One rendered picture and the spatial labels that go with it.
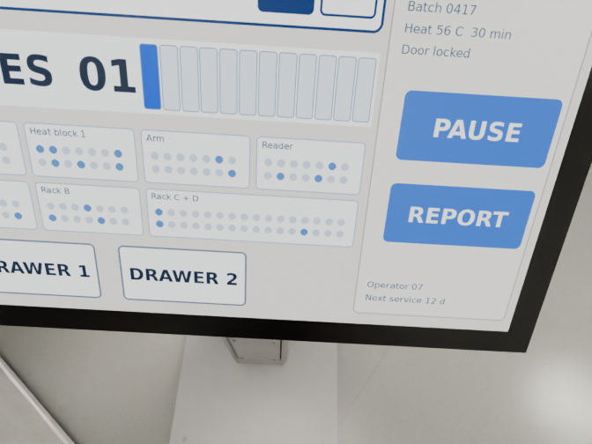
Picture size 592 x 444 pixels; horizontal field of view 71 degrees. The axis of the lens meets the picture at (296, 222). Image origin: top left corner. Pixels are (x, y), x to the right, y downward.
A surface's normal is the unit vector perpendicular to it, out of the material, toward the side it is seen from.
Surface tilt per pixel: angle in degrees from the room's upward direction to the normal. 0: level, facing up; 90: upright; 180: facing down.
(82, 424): 0
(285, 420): 3
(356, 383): 0
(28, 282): 50
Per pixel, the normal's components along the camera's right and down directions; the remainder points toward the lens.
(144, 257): -0.01, 0.39
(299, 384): 0.04, -0.41
